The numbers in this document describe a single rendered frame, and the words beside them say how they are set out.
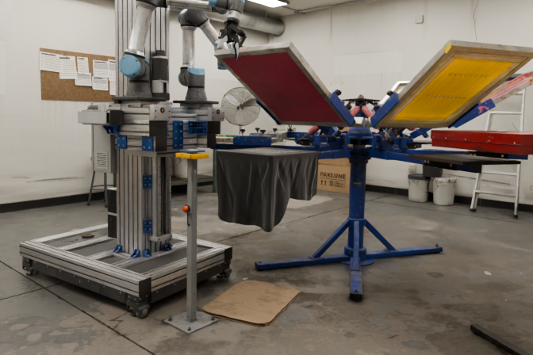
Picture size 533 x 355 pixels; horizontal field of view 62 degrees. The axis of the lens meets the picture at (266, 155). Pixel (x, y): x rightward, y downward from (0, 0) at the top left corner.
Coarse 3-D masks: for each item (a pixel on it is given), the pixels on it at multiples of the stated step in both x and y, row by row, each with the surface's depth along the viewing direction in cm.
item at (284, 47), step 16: (240, 48) 259; (256, 48) 250; (272, 48) 242; (288, 48) 236; (224, 64) 278; (304, 64) 246; (240, 80) 289; (320, 80) 259; (256, 96) 301; (272, 112) 314; (336, 112) 279
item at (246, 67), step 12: (228, 60) 271; (240, 60) 266; (252, 60) 261; (240, 72) 279; (252, 72) 274; (264, 72) 268; (252, 84) 287; (264, 84) 282; (276, 84) 276; (264, 96) 296; (276, 96) 290; (276, 108) 306; (288, 108) 299; (288, 120) 317; (300, 120) 310
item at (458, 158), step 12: (372, 156) 335; (384, 156) 320; (396, 156) 308; (408, 156) 267; (420, 156) 256; (432, 156) 256; (444, 156) 258; (456, 156) 260; (468, 156) 261; (480, 156) 263; (444, 168) 263; (456, 168) 254; (468, 168) 246; (480, 168) 242
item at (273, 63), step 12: (264, 60) 256; (276, 60) 251; (288, 60) 247; (276, 72) 263; (288, 72) 258; (300, 72) 253; (288, 84) 270; (300, 84) 265; (312, 84) 260; (288, 96) 284; (300, 96) 278; (312, 96) 272; (300, 108) 292; (312, 108) 286; (324, 108) 280; (312, 120) 303; (324, 120) 296; (336, 120) 289
